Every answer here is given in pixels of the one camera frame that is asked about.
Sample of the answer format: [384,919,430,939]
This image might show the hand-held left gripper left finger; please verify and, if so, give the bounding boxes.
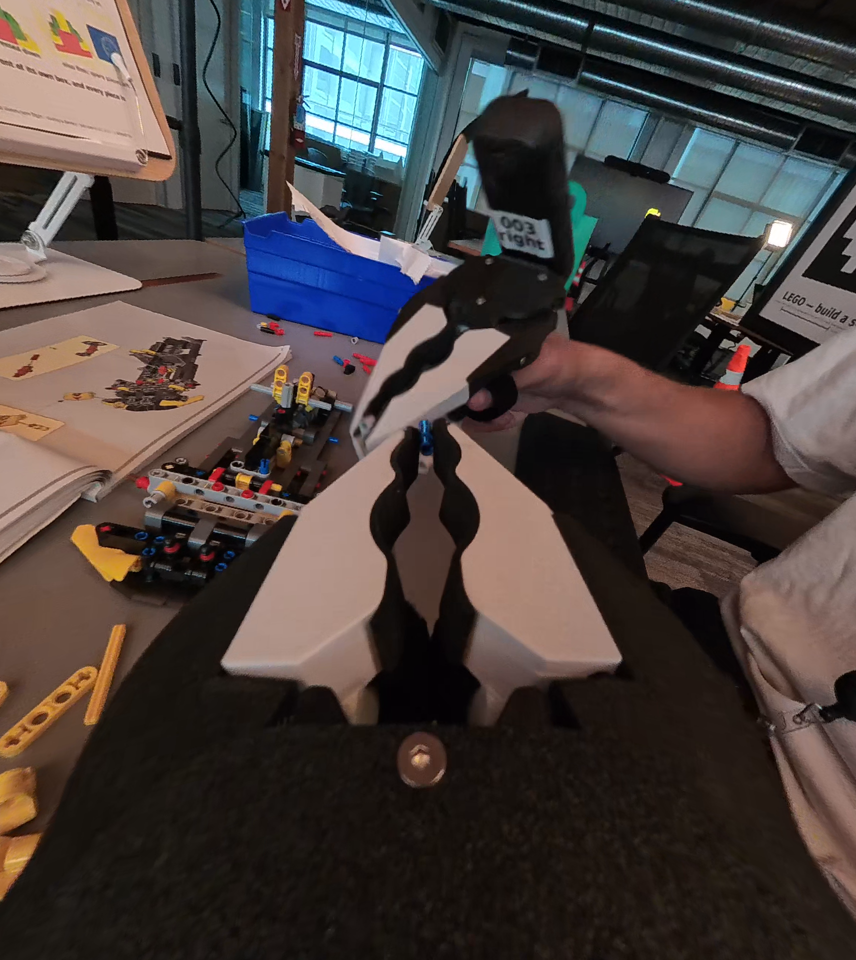
[220,437,431,726]

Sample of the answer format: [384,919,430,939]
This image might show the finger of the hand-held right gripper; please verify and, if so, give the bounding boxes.
[364,333,512,451]
[350,300,467,457]

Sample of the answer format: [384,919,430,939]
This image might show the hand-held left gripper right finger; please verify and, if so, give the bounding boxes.
[430,423,623,726]

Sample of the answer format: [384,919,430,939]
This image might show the person's right forearm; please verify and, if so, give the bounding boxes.
[578,352,800,496]

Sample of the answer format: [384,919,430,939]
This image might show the pile of small lego pins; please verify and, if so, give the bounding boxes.
[257,321,378,376]

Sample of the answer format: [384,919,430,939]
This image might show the lego car chassis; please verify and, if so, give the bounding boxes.
[71,367,354,601]

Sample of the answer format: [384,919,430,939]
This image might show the thin yellow lego piece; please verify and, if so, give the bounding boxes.
[84,624,128,726]

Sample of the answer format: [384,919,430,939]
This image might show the pile of yellow lego beams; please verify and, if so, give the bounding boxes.
[0,666,99,901]

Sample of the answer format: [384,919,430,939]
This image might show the person's right hand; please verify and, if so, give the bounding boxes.
[465,333,603,434]

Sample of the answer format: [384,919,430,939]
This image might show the black dotted mat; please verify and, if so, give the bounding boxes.
[514,412,650,579]

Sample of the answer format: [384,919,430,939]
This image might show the blue plastic bin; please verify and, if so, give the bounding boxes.
[242,212,467,345]

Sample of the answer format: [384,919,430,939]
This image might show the white paper sheets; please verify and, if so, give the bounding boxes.
[289,180,467,282]

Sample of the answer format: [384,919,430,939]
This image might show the black mesh chair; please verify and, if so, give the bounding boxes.
[570,213,763,369]

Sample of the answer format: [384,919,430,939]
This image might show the dark monitor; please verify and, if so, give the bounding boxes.
[570,155,694,256]

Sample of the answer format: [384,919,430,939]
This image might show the orange traffic cone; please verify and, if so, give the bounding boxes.
[713,343,752,391]

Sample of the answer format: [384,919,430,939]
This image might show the open instruction booklet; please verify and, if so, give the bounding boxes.
[0,300,293,605]

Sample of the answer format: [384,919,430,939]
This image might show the white board stand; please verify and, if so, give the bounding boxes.
[0,171,143,316]

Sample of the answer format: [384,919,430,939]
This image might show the task instruction board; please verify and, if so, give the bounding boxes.
[0,0,176,181]

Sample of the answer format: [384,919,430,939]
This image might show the wooden post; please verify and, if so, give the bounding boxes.
[266,0,305,215]

